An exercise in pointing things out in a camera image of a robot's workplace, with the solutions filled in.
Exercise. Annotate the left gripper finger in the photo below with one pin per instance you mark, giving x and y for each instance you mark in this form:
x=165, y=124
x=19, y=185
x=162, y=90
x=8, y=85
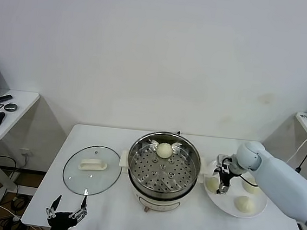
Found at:
x=81, y=212
x=50, y=211

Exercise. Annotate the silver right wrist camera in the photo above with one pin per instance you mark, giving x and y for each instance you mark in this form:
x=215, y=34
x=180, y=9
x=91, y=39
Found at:
x=221, y=161

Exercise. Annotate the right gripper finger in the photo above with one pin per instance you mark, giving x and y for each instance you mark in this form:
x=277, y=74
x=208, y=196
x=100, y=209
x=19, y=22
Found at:
x=224, y=187
x=216, y=173

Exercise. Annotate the black remote stick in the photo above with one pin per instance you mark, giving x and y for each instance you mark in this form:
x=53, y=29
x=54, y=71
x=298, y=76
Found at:
x=4, y=97

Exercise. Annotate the white wall outlet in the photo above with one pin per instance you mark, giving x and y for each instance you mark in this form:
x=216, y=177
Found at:
x=26, y=152

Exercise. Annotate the white side table with laptop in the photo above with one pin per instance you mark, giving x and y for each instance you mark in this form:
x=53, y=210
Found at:
x=19, y=124

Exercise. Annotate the perforated steel steamer basket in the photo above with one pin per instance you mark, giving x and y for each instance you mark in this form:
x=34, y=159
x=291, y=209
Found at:
x=142, y=171

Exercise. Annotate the white round plate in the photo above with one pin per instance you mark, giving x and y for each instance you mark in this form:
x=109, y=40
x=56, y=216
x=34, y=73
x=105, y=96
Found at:
x=226, y=203

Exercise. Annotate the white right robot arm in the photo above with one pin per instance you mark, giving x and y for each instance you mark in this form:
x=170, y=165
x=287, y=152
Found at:
x=285, y=182

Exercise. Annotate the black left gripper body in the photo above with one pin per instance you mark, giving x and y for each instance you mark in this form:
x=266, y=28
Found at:
x=60, y=221

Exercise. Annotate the white steamed baozi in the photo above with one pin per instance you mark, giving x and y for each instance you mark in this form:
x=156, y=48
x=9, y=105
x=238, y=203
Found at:
x=251, y=188
x=164, y=150
x=211, y=185
x=245, y=204

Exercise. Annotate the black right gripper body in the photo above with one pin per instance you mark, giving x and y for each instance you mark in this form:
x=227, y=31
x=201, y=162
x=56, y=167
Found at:
x=225, y=175

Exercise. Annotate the round dark grey puck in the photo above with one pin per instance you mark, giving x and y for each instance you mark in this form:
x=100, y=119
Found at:
x=10, y=106

